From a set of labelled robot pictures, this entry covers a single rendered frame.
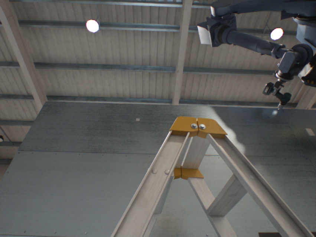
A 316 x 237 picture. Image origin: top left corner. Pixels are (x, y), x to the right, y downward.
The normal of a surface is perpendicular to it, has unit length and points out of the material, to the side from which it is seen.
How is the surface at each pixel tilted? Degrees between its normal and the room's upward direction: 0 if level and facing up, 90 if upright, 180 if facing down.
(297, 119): 90
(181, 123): 90
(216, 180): 90
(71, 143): 90
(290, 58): 118
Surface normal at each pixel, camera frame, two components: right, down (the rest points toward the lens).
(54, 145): 0.04, -0.70
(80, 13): 0.00, 0.75
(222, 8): -0.44, 0.73
